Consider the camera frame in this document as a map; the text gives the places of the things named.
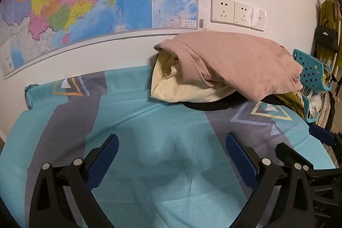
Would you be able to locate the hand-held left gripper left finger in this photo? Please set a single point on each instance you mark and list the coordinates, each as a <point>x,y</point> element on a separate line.
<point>105,161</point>

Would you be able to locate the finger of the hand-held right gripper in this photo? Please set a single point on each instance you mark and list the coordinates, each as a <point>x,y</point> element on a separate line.
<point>322,135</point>
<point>302,156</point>

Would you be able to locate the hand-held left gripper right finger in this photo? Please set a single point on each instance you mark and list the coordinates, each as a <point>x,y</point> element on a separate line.
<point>240,161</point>

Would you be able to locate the pink jacket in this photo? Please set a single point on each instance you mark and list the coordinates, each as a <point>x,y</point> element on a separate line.
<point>240,62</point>

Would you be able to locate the olive yellow cloth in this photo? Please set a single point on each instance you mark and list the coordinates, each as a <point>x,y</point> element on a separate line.
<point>294,102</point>

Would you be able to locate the black cloth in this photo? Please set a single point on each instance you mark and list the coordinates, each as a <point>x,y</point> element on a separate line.
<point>213,105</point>

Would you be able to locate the teal perforated plastic basket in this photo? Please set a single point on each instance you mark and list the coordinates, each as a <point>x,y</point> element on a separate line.
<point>310,73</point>

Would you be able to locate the teal grey patterned bed sheet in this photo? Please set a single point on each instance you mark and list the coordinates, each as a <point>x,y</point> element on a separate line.
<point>160,123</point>

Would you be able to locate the cream yellow cloth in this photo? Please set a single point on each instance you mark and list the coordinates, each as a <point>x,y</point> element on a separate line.
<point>171,89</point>

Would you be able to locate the black handbag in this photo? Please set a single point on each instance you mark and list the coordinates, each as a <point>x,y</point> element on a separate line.
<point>326,37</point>

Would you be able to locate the white wall socket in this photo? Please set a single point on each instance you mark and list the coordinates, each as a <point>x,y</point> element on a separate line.
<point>243,13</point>
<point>222,9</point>

